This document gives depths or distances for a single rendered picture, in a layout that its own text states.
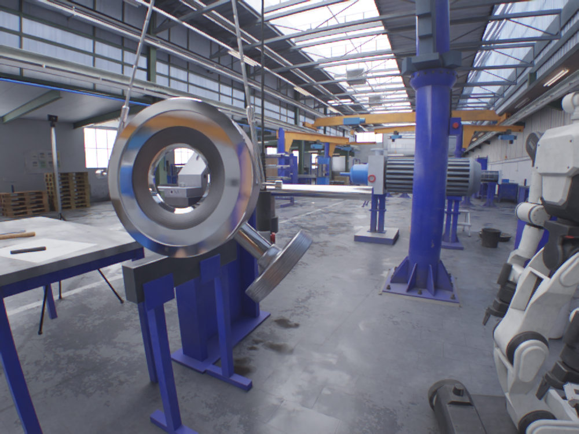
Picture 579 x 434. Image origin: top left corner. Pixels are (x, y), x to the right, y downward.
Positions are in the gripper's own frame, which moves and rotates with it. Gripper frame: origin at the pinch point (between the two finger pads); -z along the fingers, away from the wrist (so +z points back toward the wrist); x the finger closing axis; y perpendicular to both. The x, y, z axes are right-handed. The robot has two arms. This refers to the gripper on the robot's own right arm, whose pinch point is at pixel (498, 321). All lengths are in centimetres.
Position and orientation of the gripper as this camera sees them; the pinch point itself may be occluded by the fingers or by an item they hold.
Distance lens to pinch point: 150.0
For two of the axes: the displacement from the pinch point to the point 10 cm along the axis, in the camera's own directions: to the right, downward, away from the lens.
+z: 1.9, -9.6, -2.1
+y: -2.5, 1.6, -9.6
